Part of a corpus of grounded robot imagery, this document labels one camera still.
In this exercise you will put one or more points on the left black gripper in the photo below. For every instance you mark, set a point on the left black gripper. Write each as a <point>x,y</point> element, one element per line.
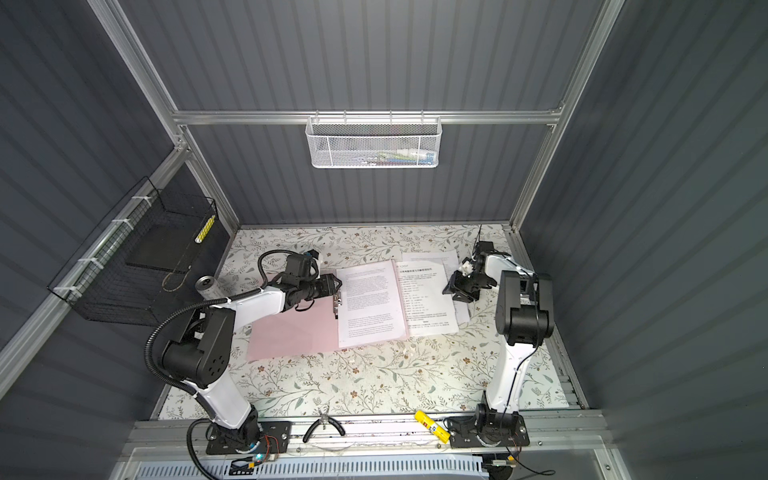
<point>328,284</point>

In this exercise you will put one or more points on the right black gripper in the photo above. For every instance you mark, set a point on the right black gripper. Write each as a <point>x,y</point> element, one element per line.
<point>456,286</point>

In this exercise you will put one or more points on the printed paper sheet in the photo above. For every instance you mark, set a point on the printed paper sheet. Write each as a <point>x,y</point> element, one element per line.
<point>371,309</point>
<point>428,310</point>
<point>450,262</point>

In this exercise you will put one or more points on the pink file folder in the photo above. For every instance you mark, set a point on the pink file folder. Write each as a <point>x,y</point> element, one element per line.
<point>295,333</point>

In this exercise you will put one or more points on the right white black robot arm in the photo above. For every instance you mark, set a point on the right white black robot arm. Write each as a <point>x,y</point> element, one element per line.
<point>524,319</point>

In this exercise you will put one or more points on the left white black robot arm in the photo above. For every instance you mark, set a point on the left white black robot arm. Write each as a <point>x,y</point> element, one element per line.
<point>191,349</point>

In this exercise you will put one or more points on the metal folder clip mechanism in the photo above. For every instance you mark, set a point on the metal folder clip mechanism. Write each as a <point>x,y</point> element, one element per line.
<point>337,302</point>

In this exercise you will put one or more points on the floral table mat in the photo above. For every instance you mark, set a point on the floral table mat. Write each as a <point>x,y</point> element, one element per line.
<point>436,374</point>

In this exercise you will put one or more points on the silver metal can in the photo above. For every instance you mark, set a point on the silver metal can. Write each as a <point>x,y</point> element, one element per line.
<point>209,288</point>

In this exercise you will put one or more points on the yellow marker in basket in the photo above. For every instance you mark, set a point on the yellow marker in basket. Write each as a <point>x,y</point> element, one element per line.
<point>205,229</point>

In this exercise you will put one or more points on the black foam pad in basket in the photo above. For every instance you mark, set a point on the black foam pad in basket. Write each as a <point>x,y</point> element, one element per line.
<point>165,248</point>

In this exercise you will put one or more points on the black handled pliers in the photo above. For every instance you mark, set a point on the black handled pliers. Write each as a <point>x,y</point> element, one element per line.
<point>323,420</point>

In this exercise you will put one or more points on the yellow tube on rail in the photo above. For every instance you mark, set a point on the yellow tube on rail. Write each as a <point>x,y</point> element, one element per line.
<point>432,426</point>

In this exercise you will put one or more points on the white wire wall basket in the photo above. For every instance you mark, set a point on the white wire wall basket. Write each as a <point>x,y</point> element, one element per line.
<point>386,144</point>

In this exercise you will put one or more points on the black wire side basket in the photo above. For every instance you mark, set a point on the black wire side basket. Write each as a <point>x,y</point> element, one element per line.
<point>99,286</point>

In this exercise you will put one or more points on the white ventilated cable duct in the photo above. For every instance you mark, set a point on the white ventilated cable duct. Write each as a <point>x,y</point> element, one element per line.
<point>354,467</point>

